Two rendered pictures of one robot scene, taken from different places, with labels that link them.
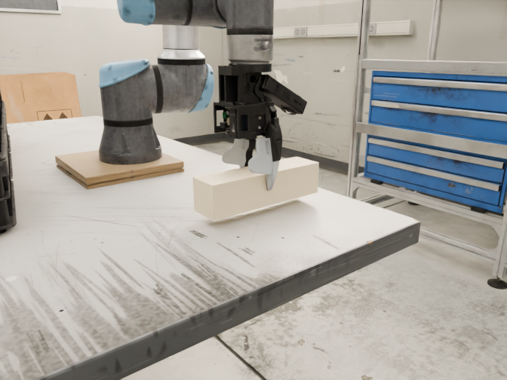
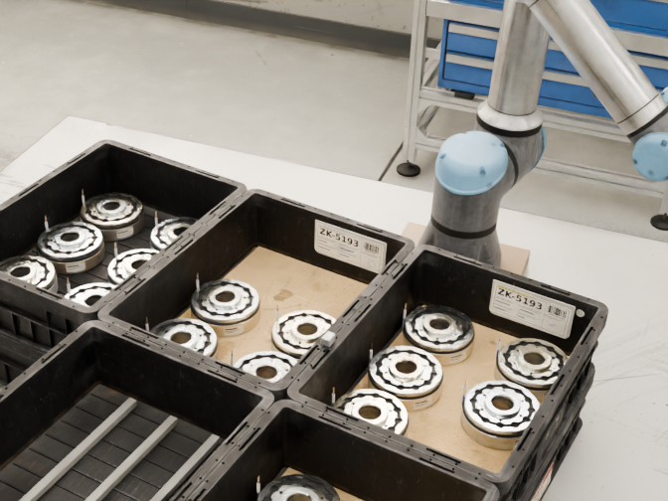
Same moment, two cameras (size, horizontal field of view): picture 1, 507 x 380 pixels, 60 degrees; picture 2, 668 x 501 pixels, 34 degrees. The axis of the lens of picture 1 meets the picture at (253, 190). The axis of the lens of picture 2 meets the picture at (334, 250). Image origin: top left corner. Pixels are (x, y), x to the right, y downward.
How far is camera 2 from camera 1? 1.65 m
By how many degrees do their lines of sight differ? 34
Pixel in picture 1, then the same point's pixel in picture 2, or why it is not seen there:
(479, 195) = not seen: hidden behind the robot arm
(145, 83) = (508, 174)
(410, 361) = not seen: hidden behind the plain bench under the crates
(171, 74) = (521, 148)
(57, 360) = not seen: outside the picture
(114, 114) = (478, 224)
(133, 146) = (494, 255)
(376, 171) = (462, 78)
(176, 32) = (530, 95)
